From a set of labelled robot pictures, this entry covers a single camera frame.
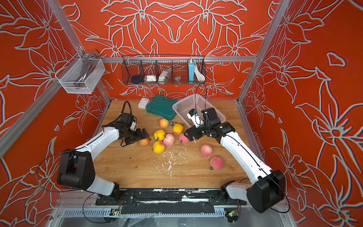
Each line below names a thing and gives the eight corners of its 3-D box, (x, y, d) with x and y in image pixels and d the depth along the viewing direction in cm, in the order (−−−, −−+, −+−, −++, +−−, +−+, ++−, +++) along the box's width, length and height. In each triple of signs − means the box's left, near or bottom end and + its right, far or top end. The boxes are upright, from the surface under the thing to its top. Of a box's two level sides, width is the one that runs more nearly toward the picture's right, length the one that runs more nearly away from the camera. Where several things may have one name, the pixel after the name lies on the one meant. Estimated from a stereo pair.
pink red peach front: (210, 171, 83) (212, 167, 79) (209, 159, 88) (210, 156, 83) (223, 171, 83) (225, 167, 78) (221, 159, 88) (223, 155, 83)
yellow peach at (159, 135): (153, 137, 97) (152, 134, 93) (159, 131, 100) (158, 127, 97) (161, 142, 94) (160, 139, 91) (167, 136, 98) (166, 132, 94)
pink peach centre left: (162, 144, 93) (162, 141, 90) (167, 135, 97) (166, 132, 94) (171, 147, 92) (171, 144, 88) (175, 138, 96) (175, 135, 92)
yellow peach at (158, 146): (153, 153, 91) (152, 149, 86) (154, 144, 95) (153, 140, 90) (164, 153, 91) (163, 149, 86) (164, 144, 95) (164, 140, 90)
